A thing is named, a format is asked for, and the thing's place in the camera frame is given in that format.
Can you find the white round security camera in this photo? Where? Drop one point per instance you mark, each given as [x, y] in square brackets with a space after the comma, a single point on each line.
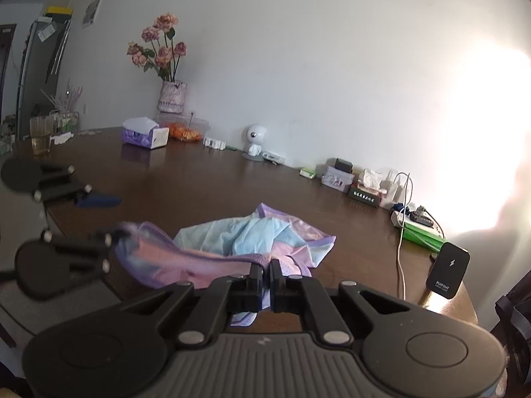
[256, 135]

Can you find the white small device box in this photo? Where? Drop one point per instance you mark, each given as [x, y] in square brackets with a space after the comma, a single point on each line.
[273, 158]

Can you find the orange snack bag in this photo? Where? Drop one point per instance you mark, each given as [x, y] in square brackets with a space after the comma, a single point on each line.
[183, 133]

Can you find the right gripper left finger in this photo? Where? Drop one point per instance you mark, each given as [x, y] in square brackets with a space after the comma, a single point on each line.
[218, 303]

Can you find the pink and blue garment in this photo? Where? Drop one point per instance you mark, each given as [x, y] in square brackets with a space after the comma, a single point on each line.
[220, 248]

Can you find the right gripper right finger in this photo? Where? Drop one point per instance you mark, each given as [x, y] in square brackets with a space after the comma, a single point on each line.
[307, 298]

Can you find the white multi plug adapter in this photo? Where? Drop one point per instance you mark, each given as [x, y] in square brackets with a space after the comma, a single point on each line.
[214, 143]

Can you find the pink flower bouquet vase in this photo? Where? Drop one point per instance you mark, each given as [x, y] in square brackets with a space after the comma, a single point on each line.
[159, 51]

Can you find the white power strip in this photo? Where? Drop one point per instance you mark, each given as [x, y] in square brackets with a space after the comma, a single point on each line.
[399, 220]

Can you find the green flat box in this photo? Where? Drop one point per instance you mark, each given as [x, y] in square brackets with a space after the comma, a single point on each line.
[423, 237]

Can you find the white wall charger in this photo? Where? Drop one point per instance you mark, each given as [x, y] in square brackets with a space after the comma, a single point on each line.
[394, 190]

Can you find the black power bank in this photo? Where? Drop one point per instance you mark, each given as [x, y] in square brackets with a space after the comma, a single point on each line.
[447, 272]

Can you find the purple tissue box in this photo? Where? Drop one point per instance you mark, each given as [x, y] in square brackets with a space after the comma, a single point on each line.
[144, 132]

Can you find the black small box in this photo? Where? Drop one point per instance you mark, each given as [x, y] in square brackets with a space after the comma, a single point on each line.
[343, 165]

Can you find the red tissue box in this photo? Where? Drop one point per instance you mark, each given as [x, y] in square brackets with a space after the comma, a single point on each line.
[367, 188]

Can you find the white floral tin box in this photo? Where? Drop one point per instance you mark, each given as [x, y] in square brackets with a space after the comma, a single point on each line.
[336, 179]

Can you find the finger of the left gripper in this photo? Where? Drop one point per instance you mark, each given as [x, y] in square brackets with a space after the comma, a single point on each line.
[93, 253]
[60, 184]

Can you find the glass cup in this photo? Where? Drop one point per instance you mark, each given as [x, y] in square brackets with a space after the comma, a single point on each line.
[41, 131]

